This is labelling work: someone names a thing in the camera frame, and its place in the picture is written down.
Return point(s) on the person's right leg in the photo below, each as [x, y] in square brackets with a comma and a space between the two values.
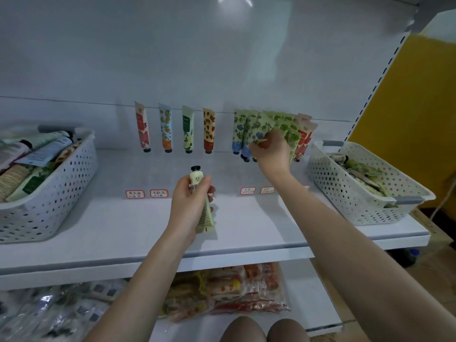
[288, 332]

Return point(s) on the person's right forearm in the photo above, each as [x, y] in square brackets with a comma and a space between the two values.
[370, 260]

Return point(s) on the white metal shelf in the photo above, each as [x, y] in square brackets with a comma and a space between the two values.
[107, 242]

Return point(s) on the person's left forearm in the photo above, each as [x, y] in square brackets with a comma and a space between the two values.
[139, 292]

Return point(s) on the person's right hand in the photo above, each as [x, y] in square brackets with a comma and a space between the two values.
[272, 156]

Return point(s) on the pile of pale hand cream tubes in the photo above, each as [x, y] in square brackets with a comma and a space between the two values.
[35, 160]

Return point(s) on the clear divider tray with labels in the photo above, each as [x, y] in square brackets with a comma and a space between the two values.
[135, 193]

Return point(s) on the row of hand cream tubes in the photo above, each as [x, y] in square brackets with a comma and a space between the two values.
[187, 131]

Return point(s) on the pile of green hand cream tubes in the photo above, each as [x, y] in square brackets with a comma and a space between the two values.
[363, 174]

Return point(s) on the person's leg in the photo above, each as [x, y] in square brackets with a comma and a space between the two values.
[242, 331]
[288, 332]

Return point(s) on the yellow-green white-label hand cream tube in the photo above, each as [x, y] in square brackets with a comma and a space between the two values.
[196, 178]

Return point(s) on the white perforated plastic basket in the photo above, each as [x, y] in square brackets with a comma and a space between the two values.
[335, 192]
[57, 203]

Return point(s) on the person's left leg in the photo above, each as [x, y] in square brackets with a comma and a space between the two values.
[242, 331]

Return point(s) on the pile of snack packets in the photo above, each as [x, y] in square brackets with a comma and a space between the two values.
[228, 288]

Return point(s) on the cluster of green bottles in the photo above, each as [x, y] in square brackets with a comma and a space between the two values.
[411, 256]

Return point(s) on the person's left hand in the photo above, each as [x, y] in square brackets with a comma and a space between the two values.
[187, 210]

